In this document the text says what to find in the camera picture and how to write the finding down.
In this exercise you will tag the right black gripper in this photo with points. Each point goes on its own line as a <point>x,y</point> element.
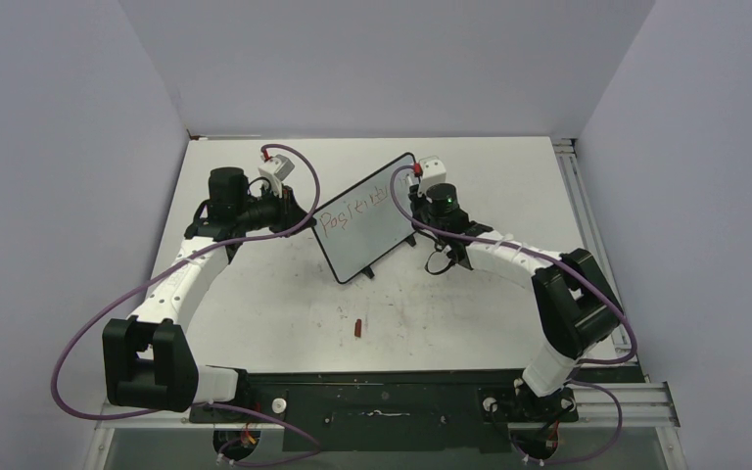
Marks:
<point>417,201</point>

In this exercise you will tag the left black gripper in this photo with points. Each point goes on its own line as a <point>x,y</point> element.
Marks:
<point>288,211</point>

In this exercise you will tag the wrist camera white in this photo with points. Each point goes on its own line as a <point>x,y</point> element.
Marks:
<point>274,171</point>
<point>429,171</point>

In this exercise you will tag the small black-framed whiteboard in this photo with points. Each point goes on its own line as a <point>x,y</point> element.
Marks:
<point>362,224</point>

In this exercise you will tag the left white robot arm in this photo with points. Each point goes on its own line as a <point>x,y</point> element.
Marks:
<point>147,359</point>

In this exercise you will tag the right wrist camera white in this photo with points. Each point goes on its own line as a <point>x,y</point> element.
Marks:
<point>429,171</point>

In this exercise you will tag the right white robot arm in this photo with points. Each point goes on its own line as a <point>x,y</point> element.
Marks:
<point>575,303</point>

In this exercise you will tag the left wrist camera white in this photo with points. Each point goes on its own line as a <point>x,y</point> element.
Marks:
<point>274,171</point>

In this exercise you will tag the aluminium frame rail right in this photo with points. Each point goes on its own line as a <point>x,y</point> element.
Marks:
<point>565,153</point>

